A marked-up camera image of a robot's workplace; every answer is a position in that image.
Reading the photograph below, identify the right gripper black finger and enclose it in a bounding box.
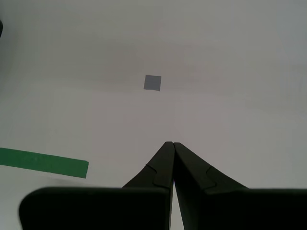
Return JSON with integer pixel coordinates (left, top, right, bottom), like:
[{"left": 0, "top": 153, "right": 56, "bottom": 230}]
[
  {"left": 19, "top": 141, "right": 175, "bottom": 230},
  {"left": 174, "top": 142, "right": 307, "bottom": 230}
]

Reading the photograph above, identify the long green tape strip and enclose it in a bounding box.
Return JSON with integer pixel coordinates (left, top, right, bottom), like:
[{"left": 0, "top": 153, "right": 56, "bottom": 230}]
[{"left": 0, "top": 147, "right": 89, "bottom": 179}]

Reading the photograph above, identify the grey tape square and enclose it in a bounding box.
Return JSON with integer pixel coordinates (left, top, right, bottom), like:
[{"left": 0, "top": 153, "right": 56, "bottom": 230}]
[{"left": 143, "top": 75, "right": 162, "bottom": 92}]

